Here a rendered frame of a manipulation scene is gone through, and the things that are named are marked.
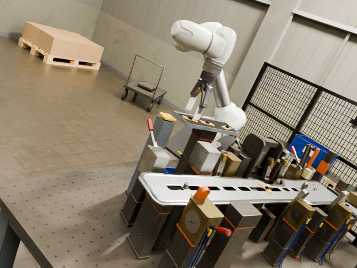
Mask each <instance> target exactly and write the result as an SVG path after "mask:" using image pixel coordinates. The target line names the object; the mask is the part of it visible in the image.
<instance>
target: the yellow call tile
mask: <svg viewBox="0 0 357 268"><path fill-rule="evenodd" d="M159 115H160V116H161V117H163V118H164V120H166V121H174V122H175V120H176V119H175V118H173V117H172V116H171V115H170V114H167V113H162V112H160V113H159Z"/></svg>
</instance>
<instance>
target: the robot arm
mask: <svg viewBox="0 0 357 268"><path fill-rule="evenodd" d="M171 36H172V38H173V40H174V41H173V42H174V46H175V48H176V49H177V50H178V51H180V52H190V51H195V52H200V53H202V54H203V57H204V59H205V62H204V64H203V66H202V68H203V69H204V70H203V71H202V73H201V75H200V78H201V79H198V81H197V83H196V85H195V86H194V87H193V89H192V91H191V92H190V95H191V97H190V99H189V102H188V104H187V106H186V108H185V109H186V110H188V111H191V110H192V107H193V104H194V102H195V101H196V98H197V96H198V95H199V93H200V92H201V101H200V105H198V108H197V110H196V112H195V114H194V117H193V119H195V120H199V119H200V116H201V114H202V111H203V109H204V108H207V107H208V103H209V99H210V95H211V92H212V91H213V94H214V98H215V102H216V107H215V110H214V117H212V118H210V117H208V116H201V117H204V118H209V119H214V120H218V121H224V122H226V123H227V124H229V125H230V126H231V127H233V128H235V129H236V130H237V131H238V130H239V129H240V128H242V127H243V126H244V124H245V122H246V116H245V113H244V112H243V110H242V109H240V108H238V107H236V105H235V104H234V103H232V102H231V100H230V96H229V93H228V89H227V85H226V80H225V76H224V71H223V67H224V64H225V63H226V61H227V60H228V59H229V57H230V55H231V53H232V50H233V48H234V45H235V41H236V33H235V31H234V30H232V29H230V28H228V27H225V26H222V25H221V24H220V23H218V22H206V23H202V24H196V23H194V22H191V21H188V20H178V21H177V22H175V23H174V24H173V26H172V28H171ZM210 85H211V86H210ZM227 135H228V134H224V133H219V132H218V133H217V135H216V137H215V139H214V141H212V142H211V144H212V145H213V146H214V147H215V148H216V149H217V148H218V147H220V146H221V143H219V142H217V140H218V139H219V138H221V137H224V136H227Z"/></svg>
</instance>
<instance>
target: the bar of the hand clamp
mask: <svg viewBox="0 0 357 268"><path fill-rule="evenodd" d="M305 146H306V148H305V151H304V153H303V155H302V158H301V160H300V163H299V166H301V168H302V169H301V170H302V171H303V169H304V167H305V164H306V162H307V160H308V157H309V155H310V153H311V150H312V151H315V150H316V147H313V145H310V144H307V145H305Z"/></svg>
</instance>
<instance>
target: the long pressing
mask: <svg viewBox="0 0 357 268"><path fill-rule="evenodd" d="M138 179H139V181H140V183H141V184H142V185H143V187H144V189H145V190H146V191H147V193H148V194H149V196H150V197H151V199H152V200H153V201H154V202H155V203H157V204H159V205H161V206H186V205H187V203H188V201H189V199H190V197H191V195H192V196H194V194H195V193H196V191H197V190H190V189H189V188H188V189H184V188H183V187H182V186H183V185H184V183H185V182H188V183H189V186H196V187H202V186H207V187H217V188H218V189H219V190H210V194H209V195H208V196H207V197H208V198H209V199H210V201H211V202H212V203H213V204H214V205H228V204H229V203H231V202H250V203H251V204H269V203H290V202H291V201H292V200H293V199H294V198H295V197H296V196H297V194H298V193H299V192H300V191H301V189H300V188H301V186H302V184H303V183H305V182H307V183H308V188H307V191H308V192H309V194H308V195H307V196H306V198H305V199H304V201H305V202H307V203H308V204H309V205H328V204H330V203H331V202H332V201H334V200H335V199H336V198H337V197H338V196H336V195H335V194H333V193H332V192H331V191H329V190H328V189H327V188H325V187H324V186H322V185H321V184H320V183H319V182H318V181H316V180H299V179H281V180H280V183H281V185H275V184H268V183H265V182H263V181H261V180H259V179H256V178H241V177H222V176H211V175H191V174H171V173H152V172H142V173H140V174H139V177H138ZM260 183H263V184H264V185H265V186H268V187H269V188H278V189H279V190H280V191H273V193H274V194H269V193H268V192H267V191H266V190H265V191H253V190H252V189H250V188H262V189H263V187H262V186H260V185H259V184H260ZM167 186H180V187H181V188H182V189H183V190H170V189H168V188H167ZM223 187H232V188H234V189H235V190H236V191H227V190H225V189H224V188H223ZM238 187H242V188H248V189H249V190H250V191H241V190H240V189H239V188H238ZM282 188H286V189H288V190H289V191H285V190H283V189H282ZM314 188H316V189H317V190H316V189H315V190H314ZM293 189H296V190H298V191H294V190H293Z"/></svg>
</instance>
